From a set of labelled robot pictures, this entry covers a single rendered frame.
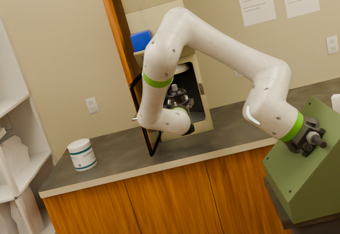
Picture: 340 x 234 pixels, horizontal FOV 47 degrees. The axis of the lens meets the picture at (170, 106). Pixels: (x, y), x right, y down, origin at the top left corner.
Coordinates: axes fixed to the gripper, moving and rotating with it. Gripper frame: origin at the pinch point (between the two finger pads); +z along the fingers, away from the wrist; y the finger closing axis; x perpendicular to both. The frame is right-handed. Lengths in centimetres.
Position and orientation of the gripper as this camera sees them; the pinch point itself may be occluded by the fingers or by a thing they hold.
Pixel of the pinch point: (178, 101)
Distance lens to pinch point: 205.5
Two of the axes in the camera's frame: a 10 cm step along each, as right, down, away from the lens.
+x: 2.5, 9.3, 2.7
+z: 0.2, -2.9, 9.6
